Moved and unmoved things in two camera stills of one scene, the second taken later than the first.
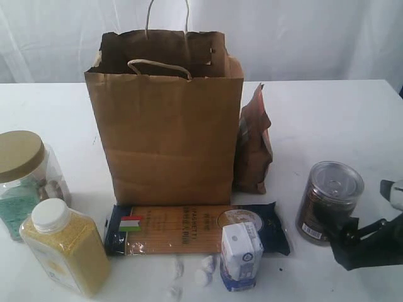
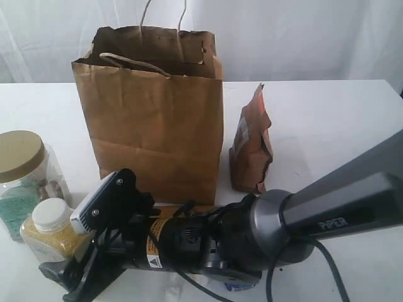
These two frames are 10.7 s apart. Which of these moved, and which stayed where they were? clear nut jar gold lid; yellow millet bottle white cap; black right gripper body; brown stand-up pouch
Moved: black right gripper body
Stayed: brown stand-up pouch; yellow millet bottle white cap; clear nut jar gold lid
